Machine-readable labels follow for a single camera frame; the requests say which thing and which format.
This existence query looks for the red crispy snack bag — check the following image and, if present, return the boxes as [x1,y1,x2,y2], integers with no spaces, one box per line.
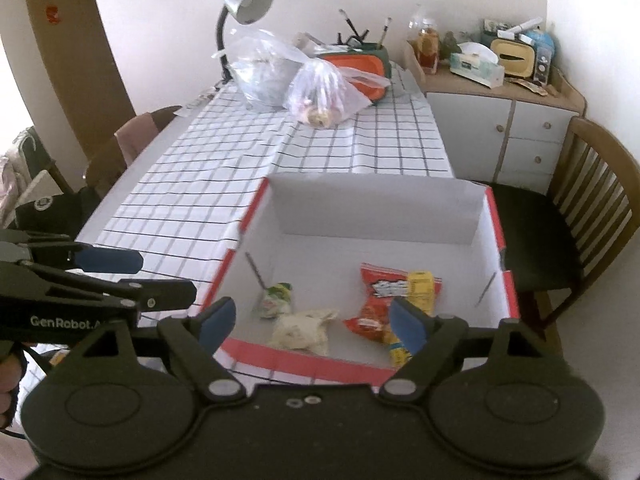
[342,261,444,345]

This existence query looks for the green white snack packet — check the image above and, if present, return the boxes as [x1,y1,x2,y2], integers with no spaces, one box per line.
[258,282,292,318]

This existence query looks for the cream snack packet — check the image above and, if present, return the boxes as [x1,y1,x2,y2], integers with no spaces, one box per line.
[269,309,338,356]

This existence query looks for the yellow snack packet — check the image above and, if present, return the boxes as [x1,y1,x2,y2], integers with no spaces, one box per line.
[387,271,437,368]

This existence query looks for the person left hand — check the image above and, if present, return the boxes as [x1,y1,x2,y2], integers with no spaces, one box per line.
[0,344,27,429]

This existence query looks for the black bag white logo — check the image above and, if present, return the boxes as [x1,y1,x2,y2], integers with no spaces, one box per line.
[14,186,102,238]

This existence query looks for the wooden chair pink cloth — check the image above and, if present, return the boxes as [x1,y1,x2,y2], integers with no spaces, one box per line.
[84,105,180,198]

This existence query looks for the white black grid tablecloth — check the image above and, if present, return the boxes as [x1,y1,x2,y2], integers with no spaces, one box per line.
[19,62,457,386]

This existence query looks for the red cardboard box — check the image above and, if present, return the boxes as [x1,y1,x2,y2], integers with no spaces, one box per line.
[209,174,518,386]

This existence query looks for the wooden chair black seat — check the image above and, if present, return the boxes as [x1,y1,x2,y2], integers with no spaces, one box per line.
[491,117,639,334]

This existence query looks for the brown wooden door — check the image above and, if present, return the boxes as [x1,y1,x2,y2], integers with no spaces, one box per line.
[26,0,134,158]

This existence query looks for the white sideboard cabinet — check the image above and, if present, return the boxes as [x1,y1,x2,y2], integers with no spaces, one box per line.
[402,44,587,194]

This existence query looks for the clear plastic bag grey contents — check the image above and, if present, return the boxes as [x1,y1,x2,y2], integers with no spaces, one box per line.
[227,29,309,108]

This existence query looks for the clear plastic bag pink contents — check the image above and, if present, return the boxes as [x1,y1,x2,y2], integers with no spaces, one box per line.
[283,58,390,129]

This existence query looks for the white tissue box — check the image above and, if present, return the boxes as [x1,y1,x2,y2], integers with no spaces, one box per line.
[449,42,506,89]

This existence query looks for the orange lidded container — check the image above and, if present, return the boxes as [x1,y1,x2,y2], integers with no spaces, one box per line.
[320,51,392,103]

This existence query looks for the glass jar orange contents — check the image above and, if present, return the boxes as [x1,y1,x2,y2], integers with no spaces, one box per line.
[407,4,439,75]

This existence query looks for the green pen holder brushes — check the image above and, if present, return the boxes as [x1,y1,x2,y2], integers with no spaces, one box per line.
[336,9,393,63]

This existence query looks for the silver desk lamp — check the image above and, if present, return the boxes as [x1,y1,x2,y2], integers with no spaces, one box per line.
[216,0,273,84]

